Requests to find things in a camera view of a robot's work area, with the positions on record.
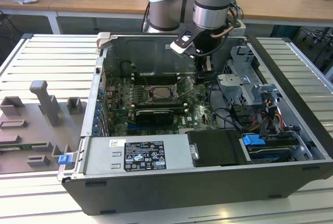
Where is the black internal cable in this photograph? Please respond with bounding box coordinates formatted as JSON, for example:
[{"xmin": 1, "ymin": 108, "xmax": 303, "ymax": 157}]
[{"xmin": 208, "ymin": 81, "xmax": 247, "ymax": 132}]

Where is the blue disk carrier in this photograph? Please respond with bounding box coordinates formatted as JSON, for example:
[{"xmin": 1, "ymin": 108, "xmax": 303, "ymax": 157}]
[{"xmin": 241, "ymin": 133, "xmax": 266, "ymax": 147}]

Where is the grey case latch handle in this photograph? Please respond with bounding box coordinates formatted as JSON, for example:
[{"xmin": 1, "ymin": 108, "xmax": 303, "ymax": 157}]
[{"xmin": 96, "ymin": 31, "xmax": 113, "ymax": 51}]

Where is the coloured power wire bundle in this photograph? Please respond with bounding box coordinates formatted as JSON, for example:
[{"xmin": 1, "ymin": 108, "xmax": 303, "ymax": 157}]
[{"xmin": 262, "ymin": 98, "xmax": 285, "ymax": 132}]

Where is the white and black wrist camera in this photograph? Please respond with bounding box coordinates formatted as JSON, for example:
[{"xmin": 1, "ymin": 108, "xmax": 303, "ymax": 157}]
[{"xmin": 169, "ymin": 29, "xmax": 201, "ymax": 56}]

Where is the blue case clip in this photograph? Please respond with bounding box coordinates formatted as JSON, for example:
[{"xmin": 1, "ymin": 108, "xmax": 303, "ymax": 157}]
[{"xmin": 58, "ymin": 154, "xmax": 73, "ymax": 166}]

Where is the black CPU socket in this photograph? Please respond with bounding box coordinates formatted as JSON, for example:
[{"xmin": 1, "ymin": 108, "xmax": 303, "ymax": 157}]
[{"xmin": 145, "ymin": 84, "xmax": 183, "ymax": 105}]

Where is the black RAM slot bank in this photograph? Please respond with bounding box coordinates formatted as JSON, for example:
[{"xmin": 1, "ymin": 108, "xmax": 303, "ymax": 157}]
[
  {"xmin": 132, "ymin": 73, "xmax": 181, "ymax": 84},
  {"xmin": 133, "ymin": 102, "xmax": 188, "ymax": 112}
]

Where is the grey parts rack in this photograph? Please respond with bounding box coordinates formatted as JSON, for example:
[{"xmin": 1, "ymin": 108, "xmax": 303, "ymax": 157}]
[{"xmin": 0, "ymin": 79, "xmax": 88, "ymax": 176}]

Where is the black open PC case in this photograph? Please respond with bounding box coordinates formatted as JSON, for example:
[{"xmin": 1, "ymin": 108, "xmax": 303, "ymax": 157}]
[{"xmin": 57, "ymin": 31, "xmax": 333, "ymax": 216}]

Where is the blue cable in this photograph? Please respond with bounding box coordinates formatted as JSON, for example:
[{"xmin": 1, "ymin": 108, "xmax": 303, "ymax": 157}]
[{"xmin": 230, "ymin": 0, "xmax": 245, "ymax": 21}]

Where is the blue expansion slot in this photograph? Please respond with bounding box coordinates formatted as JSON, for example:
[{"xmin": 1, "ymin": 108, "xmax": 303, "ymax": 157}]
[{"xmin": 126, "ymin": 123, "xmax": 143, "ymax": 135}]

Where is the black graphics card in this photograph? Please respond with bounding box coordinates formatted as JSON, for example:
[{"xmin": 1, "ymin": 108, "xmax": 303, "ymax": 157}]
[{"xmin": 134, "ymin": 108, "xmax": 174, "ymax": 126}]

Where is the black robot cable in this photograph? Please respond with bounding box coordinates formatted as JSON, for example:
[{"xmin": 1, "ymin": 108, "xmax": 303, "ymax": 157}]
[{"xmin": 141, "ymin": 1, "xmax": 152, "ymax": 32}]

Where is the grey power supply unit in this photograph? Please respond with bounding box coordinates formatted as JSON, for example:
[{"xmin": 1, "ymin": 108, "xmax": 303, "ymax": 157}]
[{"xmin": 83, "ymin": 133, "xmax": 199, "ymax": 176}]

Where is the green motherboard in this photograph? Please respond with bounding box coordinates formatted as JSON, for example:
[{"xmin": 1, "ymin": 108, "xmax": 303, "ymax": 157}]
[{"xmin": 103, "ymin": 76, "xmax": 231, "ymax": 135}]

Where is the silver metal drive cage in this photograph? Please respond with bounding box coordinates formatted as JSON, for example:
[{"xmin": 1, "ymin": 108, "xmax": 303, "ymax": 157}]
[{"xmin": 215, "ymin": 44, "xmax": 283, "ymax": 111}]

